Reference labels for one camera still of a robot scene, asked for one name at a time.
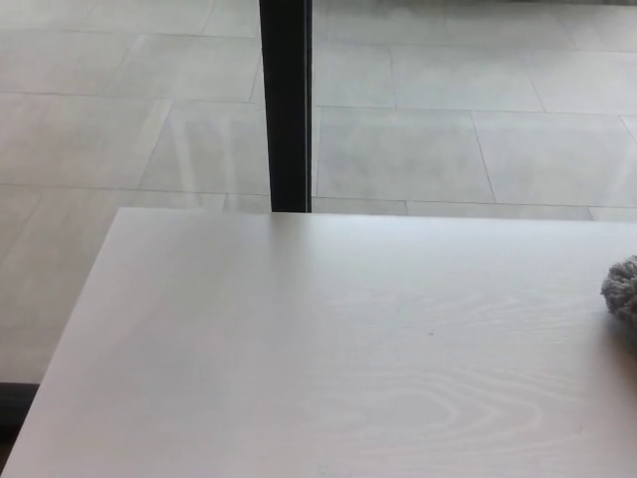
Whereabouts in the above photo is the grey fluffy microfibre duster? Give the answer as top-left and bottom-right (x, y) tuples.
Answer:
(599, 254), (637, 325)

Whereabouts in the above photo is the dark floor baseboard strip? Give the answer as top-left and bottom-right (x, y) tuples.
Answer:
(0, 381), (41, 439)

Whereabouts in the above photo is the black vertical window frame post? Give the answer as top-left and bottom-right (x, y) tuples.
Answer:
(258, 0), (315, 214)

